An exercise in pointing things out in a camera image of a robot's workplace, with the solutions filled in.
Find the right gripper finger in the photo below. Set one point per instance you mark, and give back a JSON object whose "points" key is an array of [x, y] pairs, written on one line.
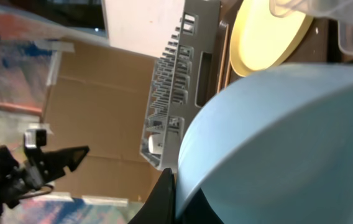
{"points": [[160, 205]]}

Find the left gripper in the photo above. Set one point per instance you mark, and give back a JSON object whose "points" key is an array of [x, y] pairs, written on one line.
{"points": [[35, 175]]}

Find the light blue bowl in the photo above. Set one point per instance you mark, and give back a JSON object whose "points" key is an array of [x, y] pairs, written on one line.
{"points": [[274, 147]]}

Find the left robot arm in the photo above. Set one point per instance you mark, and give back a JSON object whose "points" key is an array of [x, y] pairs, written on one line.
{"points": [[5, 157]]}

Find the grey dishwasher rack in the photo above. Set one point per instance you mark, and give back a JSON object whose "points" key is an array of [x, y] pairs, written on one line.
{"points": [[178, 76]]}

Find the clear plastic waste bin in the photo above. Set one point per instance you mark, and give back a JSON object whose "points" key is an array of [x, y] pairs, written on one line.
{"points": [[339, 10]]}

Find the brown cardboard box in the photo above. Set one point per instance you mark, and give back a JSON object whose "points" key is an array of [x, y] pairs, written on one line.
{"points": [[99, 101]]}

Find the white cup in rack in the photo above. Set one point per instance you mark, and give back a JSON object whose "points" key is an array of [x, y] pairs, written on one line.
{"points": [[155, 144]]}

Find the yellow plate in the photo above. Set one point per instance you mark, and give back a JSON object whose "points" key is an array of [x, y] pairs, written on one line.
{"points": [[260, 40]]}

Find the dark brown serving tray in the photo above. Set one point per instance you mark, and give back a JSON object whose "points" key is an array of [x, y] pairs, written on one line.
{"points": [[313, 47]]}

